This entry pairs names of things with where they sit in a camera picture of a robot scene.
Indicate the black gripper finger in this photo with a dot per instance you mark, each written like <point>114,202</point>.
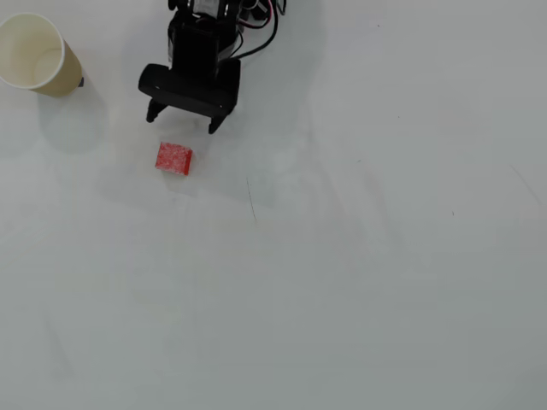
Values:
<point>154,110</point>
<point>215,123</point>

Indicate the red foam cube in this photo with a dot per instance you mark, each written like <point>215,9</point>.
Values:
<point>173,159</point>

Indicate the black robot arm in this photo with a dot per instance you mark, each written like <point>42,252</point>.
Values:
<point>205,6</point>

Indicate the beige paper cup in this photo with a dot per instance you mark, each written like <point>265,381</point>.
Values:
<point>68,72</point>

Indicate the black wrist webcam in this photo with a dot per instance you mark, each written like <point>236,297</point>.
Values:
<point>188,91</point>

